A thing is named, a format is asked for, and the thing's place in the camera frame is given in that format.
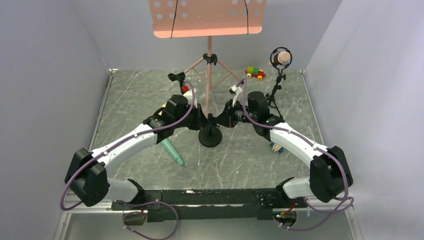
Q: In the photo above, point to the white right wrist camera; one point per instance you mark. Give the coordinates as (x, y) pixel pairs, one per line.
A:
(235, 90)

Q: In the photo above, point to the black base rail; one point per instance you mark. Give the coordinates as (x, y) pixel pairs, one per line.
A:
(207, 204)

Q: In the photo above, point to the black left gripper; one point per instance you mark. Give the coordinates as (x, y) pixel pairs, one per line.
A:
(201, 122)

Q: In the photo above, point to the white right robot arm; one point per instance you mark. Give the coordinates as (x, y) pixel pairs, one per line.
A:
(329, 172)

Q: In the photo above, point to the white blue toy block car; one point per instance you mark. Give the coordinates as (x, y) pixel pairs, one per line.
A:
(276, 147)

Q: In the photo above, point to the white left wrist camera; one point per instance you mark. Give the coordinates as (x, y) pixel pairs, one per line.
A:
(190, 95)

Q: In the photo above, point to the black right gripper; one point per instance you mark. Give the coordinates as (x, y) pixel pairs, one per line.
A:
(224, 117)

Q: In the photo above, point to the pink microphone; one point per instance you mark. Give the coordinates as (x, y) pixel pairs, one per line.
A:
(280, 58)

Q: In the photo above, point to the black round-base mic stand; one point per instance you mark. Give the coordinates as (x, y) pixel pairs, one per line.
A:
(210, 135)
(179, 77)

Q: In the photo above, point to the colourful toy block train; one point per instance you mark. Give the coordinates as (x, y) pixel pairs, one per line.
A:
(254, 72)

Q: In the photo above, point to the yellow microphone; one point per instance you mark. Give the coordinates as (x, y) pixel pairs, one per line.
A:
(161, 109)

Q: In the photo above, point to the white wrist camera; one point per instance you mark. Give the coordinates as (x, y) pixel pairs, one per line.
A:
(190, 95)
(235, 90)

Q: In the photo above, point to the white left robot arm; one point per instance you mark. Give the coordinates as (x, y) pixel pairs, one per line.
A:
(87, 176)

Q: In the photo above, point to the black tripod microphone stand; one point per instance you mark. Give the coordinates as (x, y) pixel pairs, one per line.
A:
(271, 100)

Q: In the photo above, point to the pink music stand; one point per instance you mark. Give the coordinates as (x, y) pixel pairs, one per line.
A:
(207, 18)

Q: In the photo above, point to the teal microphone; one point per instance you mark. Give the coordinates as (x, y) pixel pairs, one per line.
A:
(167, 144)

